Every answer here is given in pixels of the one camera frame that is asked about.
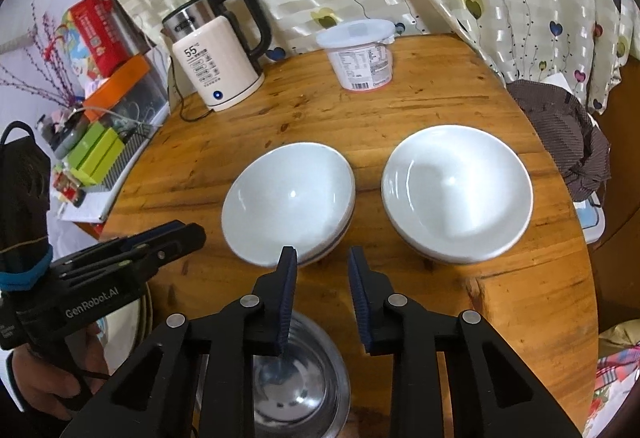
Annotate beige plate with blue logo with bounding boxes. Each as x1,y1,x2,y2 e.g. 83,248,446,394
92,290,152,369

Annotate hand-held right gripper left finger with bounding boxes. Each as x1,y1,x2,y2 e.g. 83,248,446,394
60,245,299,438

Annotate orange box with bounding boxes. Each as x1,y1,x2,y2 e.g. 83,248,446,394
82,55,152,122

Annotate grey striped box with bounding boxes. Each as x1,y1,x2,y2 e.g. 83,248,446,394
95,123,154,192

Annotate grey device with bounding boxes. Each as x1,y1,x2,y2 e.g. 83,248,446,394
50,110,89,157

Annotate white shelf board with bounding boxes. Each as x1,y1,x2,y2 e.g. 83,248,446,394
54,167,127,225

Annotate colourful cartoon bag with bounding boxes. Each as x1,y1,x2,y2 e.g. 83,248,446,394
51,12,94,85

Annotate dark brown cloth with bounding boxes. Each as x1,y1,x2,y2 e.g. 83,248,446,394
507,79,612,201

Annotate stainless steel bowl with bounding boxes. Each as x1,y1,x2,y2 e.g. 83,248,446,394
200,308,352,438

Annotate red figurine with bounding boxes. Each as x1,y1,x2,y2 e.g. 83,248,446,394
52,168,87,210

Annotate white bowl with blue band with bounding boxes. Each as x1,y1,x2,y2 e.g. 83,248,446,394
381,125,534,265
221,143,356,267

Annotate white plastic tub with lid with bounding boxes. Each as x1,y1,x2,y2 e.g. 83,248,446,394
316,19,397,93

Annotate clear plastic storage box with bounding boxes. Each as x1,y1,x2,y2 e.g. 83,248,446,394
90,68,171,140

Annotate colourful patterned cloth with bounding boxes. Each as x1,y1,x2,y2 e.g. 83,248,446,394
590,318,640,420

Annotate red carton box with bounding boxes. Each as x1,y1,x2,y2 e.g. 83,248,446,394
67,0,132,75

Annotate white electric kettle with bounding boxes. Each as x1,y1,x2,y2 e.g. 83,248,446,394
161,0,273,112

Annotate black kettle power cord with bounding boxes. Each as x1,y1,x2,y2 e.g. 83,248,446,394
167,68,212,124

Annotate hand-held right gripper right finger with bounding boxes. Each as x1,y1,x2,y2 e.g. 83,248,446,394
347,246,583,438

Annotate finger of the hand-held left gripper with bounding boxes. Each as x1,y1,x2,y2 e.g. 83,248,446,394
65,224,207,280
52,219,187,270

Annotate purple dried flower branches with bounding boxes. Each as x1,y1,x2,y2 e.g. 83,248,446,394
0,0,84,107

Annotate person's left hand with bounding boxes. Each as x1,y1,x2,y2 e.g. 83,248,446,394
9,323,110,420

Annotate brown wooden board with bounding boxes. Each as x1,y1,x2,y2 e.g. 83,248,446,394
582,43,640,335

